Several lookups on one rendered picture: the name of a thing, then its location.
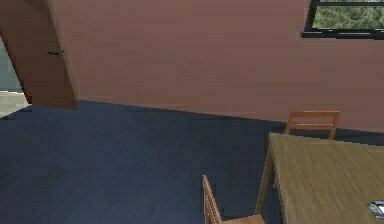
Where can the orange wooden chair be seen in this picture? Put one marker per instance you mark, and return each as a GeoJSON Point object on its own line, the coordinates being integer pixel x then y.
{"type": "Point", "coordinates": [313, 125]}
{"type": "Point", "coordinates": [213, 210]}

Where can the brown room door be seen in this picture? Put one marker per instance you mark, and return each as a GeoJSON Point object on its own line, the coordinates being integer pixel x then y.
{"type": "Point", "coordinates": [40, 66]}

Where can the black framed window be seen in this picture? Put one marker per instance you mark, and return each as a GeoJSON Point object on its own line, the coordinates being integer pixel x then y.
{"type": "Point", "coordinates": [346, 16]}

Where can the small grey flat device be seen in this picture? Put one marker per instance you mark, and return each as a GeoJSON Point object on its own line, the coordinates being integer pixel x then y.
{"type": "Point", "coordinates": [378, 209]}

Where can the olive wooden table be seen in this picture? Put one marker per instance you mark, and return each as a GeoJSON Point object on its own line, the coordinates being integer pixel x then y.
{"type": "Point", "coordinates": [326, 180]}

